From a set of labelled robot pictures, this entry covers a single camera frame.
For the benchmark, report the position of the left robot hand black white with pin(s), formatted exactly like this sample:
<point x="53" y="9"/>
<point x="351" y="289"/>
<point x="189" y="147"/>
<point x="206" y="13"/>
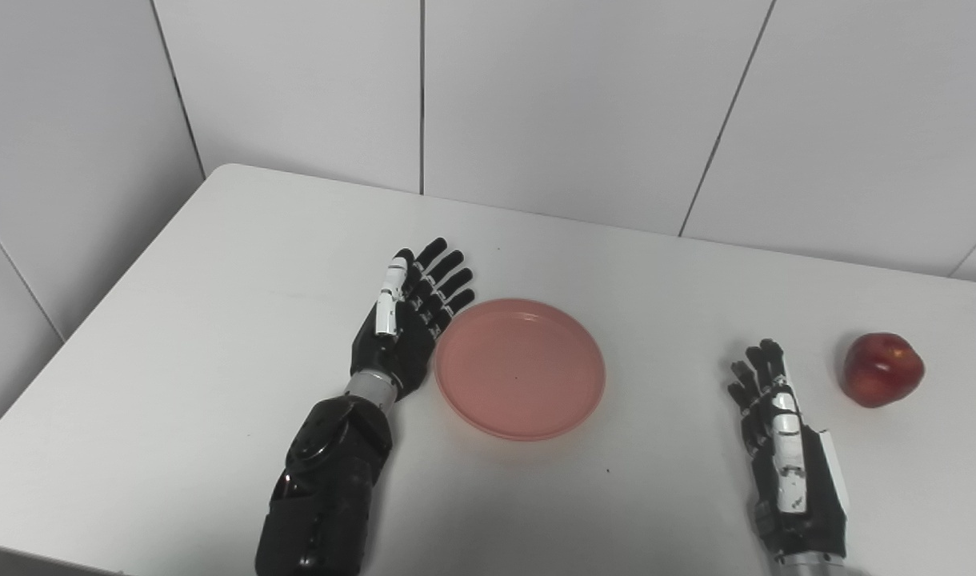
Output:
<point x="408" y="320"/>

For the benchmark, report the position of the red apple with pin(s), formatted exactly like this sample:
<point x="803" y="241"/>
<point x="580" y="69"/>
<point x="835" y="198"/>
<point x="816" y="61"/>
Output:
<point x="882" y="370"/>

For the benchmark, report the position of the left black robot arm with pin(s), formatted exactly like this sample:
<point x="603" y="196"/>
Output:
<point x="328" y="480"/>

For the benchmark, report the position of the pink plastic plate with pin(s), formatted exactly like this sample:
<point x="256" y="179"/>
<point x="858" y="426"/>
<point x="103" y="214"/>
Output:
<point x="520" y="368"/>

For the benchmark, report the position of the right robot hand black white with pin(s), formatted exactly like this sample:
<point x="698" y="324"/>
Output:
<point x="788" y="456"/>

